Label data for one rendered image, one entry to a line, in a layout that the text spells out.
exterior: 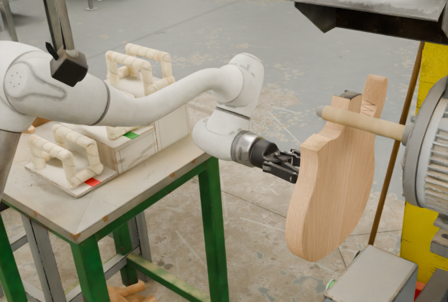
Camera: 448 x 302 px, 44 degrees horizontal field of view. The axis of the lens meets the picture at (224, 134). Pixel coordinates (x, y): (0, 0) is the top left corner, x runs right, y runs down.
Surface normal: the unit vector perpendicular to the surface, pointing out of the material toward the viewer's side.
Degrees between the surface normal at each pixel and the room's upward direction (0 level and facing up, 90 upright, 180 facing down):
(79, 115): 117
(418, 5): 38
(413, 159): 76
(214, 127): 50
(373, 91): 66
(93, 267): 90
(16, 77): 56
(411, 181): 98
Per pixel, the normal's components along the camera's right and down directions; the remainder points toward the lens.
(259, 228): -0.06, -0.88
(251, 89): 0.69, 0.20
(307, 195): -0.53, -0.22
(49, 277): 0.81, 0.23
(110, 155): -0.65, 0.40
